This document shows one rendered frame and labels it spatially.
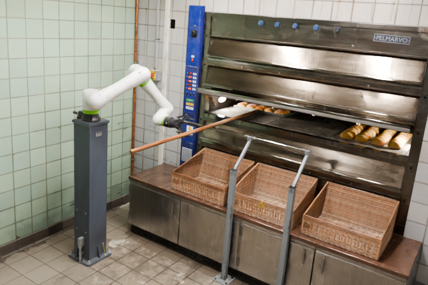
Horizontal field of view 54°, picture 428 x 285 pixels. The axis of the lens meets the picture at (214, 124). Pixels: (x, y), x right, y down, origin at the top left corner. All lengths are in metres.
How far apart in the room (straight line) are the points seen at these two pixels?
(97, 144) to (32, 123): 0.64
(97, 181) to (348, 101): 2.07
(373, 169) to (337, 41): 1.02
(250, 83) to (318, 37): 0.70
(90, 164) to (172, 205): 0.80
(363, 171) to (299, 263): 0.85
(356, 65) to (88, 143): 2.12
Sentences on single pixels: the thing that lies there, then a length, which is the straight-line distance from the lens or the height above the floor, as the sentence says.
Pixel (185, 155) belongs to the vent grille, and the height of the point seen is 0.72.
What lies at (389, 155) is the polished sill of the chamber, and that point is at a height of 1.17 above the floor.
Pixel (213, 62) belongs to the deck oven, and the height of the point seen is 1.66.
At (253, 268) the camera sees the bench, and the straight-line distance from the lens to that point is 3.51.
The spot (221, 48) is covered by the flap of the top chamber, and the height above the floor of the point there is 1.79.
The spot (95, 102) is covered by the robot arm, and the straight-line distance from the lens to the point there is 3.22.
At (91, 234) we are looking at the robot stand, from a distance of 3.72.
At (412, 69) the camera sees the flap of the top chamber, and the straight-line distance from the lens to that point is 3.29.
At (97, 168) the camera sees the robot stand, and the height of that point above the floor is 0.81.
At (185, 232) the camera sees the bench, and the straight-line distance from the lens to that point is 3.77.
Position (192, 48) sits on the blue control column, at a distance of 3.98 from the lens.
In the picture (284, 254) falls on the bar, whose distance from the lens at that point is 3.25.
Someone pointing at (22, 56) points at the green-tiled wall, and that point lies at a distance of 3.68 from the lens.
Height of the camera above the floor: 2.05
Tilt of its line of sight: 14 degrees down
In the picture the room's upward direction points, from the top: 4 degrees clockwise
